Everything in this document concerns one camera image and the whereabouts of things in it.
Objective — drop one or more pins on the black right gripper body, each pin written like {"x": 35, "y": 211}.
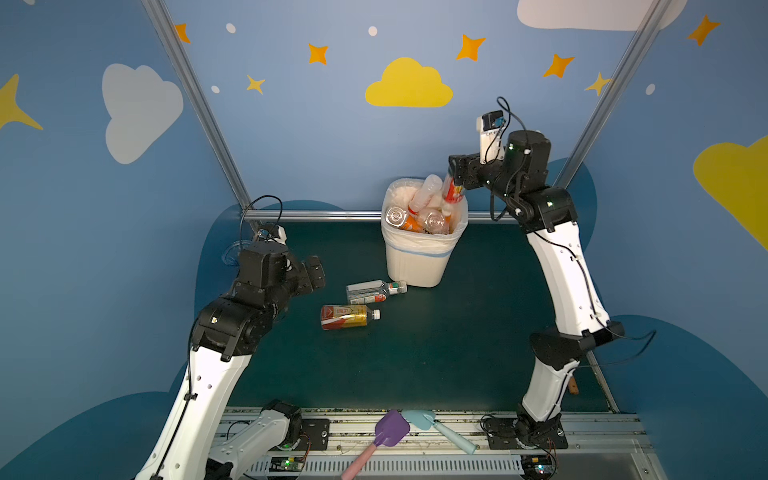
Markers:
{"x": 458, "y": 171}

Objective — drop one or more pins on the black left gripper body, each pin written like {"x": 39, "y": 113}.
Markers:
{"x": 310, "y": 273}

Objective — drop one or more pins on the red label clear bottle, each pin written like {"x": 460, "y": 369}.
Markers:
{"x": 452, "y": 195}

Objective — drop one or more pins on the red gold energy drink bottle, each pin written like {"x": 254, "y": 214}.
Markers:
{"x": 335, "y": 317}

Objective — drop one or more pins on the clear bottle green band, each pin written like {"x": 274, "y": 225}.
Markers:
{"x": 434, "y": 222}

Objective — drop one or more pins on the clear square bottle green label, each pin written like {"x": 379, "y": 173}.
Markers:
{"x": 373, "y": 291}

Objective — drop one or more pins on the orange white tea bottle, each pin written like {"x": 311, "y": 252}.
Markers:
{"x": 411, "y": 224}

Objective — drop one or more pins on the clear bottle bird label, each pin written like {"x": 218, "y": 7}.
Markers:
{"x": 397, "y": 217}

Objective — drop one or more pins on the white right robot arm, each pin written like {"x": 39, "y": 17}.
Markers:
{"x": 514, "y": 170}

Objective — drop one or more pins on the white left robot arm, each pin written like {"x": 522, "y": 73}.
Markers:
{"x": 221, "y": 343}

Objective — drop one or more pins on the white bin liner bag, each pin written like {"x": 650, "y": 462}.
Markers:
{"x": 399, "y": 194}

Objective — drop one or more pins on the white ribbed trash bin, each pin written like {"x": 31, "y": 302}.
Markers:
{"x": 415, "y": 270}

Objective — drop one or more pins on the purple ribbed plastic vase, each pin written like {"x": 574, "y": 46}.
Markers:
{"x": 230, "y": 256}

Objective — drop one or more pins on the purple pink spatula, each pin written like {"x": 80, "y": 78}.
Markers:
{"x": 389, "y": 431}

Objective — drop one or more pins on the teal silicone spatula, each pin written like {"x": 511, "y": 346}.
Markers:
{"x": 426, "y": 420}

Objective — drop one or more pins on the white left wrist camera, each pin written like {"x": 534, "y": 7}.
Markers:
{"x": 271, "y": 232}

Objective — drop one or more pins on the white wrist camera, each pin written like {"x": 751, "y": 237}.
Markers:
{"x": 271, "y": 232}
{"x": 490, "y": 127}

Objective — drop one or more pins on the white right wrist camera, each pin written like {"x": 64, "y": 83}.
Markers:
{"x": 490, "y": 127}

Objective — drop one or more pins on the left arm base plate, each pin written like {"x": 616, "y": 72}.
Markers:
{"x": 314, "y": 432}

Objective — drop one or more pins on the wooden handle brush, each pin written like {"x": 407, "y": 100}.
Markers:
{"x": 573, "y": 387}

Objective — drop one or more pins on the aluminium frame post right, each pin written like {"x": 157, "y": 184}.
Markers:
{"x": 633, "y": 56}

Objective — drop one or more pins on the aluminium frame post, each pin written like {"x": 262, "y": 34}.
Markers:
{"x": 161, "y": 20}
{"x": 633, "y": 56}

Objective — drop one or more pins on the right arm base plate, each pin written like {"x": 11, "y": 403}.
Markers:
{"x": 510, "y": 435}

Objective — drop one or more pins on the aluminium frame post left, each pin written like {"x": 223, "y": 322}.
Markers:
{"x": 161, "y": 20}

